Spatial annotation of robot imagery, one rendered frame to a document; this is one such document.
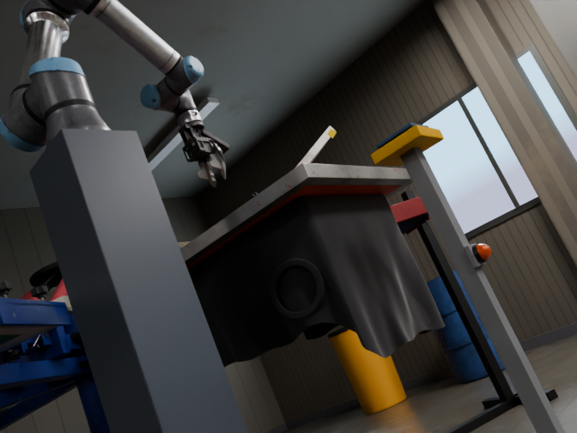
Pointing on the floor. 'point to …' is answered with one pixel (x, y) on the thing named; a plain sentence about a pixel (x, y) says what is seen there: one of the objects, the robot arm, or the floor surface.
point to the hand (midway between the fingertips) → (220, 179)
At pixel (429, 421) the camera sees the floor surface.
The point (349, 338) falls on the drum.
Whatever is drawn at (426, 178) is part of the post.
